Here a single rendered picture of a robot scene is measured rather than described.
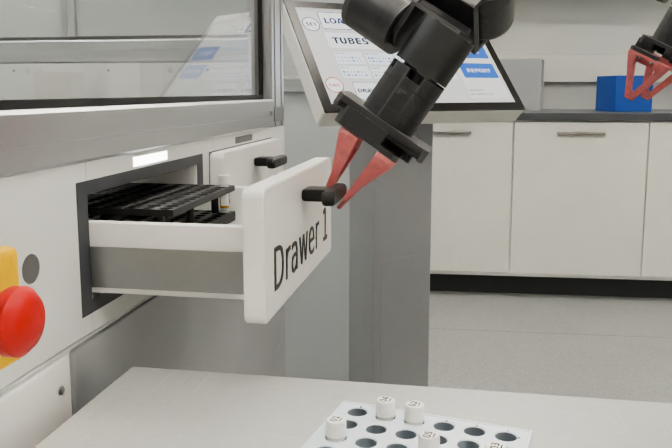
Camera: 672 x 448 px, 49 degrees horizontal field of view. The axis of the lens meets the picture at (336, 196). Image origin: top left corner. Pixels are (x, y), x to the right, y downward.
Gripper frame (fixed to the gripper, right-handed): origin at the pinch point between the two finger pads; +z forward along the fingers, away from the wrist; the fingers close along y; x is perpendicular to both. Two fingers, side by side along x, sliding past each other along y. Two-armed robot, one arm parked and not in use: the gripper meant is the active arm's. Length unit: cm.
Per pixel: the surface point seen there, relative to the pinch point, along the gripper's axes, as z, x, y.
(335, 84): -2, -79, 18
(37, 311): 7.9, 35.2, 8.0
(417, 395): 6.4, 15.1, -15.5
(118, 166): 7.2, 9.8, 17.2
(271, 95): 2.1, -44.4, 20.6
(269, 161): 6.8, -25.0, 11.8
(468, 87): -17, -100, -4
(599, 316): 33, -266, -111
